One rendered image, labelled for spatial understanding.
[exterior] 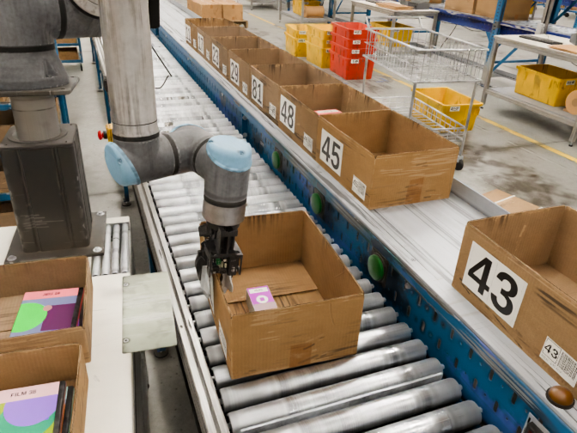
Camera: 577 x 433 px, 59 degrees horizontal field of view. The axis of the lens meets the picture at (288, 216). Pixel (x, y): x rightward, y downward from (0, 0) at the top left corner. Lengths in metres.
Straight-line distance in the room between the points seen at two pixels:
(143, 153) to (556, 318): 0.82
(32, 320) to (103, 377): 0.24
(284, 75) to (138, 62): 1.61
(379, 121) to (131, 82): 1.11
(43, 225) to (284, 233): 0.67
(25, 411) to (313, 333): 0.56
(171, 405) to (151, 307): 0.84
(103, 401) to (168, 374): 1.11
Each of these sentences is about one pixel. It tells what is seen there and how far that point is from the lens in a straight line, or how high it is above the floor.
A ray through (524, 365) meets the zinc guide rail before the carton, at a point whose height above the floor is 0.89.
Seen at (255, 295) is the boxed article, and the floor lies 0.80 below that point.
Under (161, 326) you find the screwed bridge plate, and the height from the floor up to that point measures 0.75.
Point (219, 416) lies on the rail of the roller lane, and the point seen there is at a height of 0.74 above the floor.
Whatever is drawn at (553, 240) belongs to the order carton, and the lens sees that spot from 1.40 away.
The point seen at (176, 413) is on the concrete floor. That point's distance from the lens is 2.09.
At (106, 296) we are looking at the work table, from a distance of 1.40.
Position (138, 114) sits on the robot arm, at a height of 1.27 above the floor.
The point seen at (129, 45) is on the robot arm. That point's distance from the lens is 0.99.
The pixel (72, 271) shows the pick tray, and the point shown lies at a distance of 1.41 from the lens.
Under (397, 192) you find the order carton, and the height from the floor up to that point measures 0.93.
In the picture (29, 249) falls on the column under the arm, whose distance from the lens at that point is 1.62.
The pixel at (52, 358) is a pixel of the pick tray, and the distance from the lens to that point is 1.15.
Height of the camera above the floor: 1.57
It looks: 28 degrees down
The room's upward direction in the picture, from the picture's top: 3 degrees clockwise
